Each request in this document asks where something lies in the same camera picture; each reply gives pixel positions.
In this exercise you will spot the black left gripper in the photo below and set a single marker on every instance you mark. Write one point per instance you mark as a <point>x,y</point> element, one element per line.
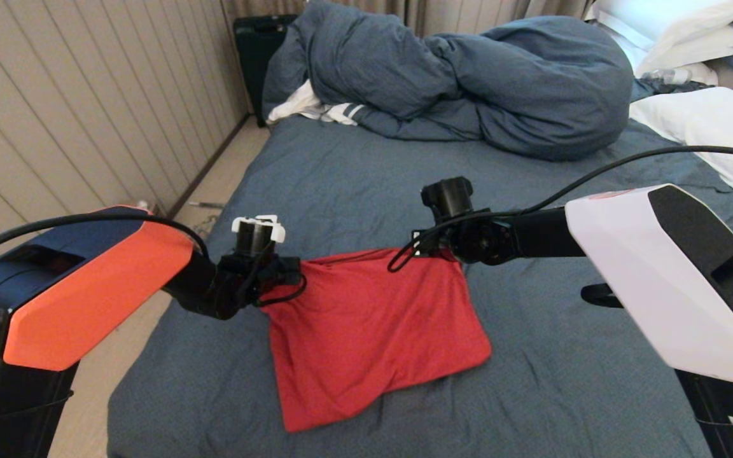
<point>280,273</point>

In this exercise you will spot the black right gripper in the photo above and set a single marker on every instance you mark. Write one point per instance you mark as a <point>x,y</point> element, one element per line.
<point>439,245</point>

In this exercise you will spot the red T-shirt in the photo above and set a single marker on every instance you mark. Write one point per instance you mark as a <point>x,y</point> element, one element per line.
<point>379,337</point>

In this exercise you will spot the pair of slippers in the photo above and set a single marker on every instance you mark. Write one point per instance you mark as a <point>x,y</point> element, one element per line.
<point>206,224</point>

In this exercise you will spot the white striped garment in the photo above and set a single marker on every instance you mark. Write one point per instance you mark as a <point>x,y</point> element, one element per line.
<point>296,105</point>

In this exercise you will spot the crumpled blue-grey duvet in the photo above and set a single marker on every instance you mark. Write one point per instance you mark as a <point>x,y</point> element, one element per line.
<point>532,89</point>

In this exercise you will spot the blue-grey bed sheet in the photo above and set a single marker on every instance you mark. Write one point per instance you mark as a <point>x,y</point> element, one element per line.
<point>564,394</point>

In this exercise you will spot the black suitcase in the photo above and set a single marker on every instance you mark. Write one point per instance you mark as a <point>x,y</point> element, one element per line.
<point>255,60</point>

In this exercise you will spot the clear plastic bottle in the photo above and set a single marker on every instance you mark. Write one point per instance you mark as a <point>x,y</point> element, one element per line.
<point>665,77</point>

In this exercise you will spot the large white pillow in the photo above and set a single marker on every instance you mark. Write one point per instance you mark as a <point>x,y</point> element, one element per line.
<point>716,121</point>

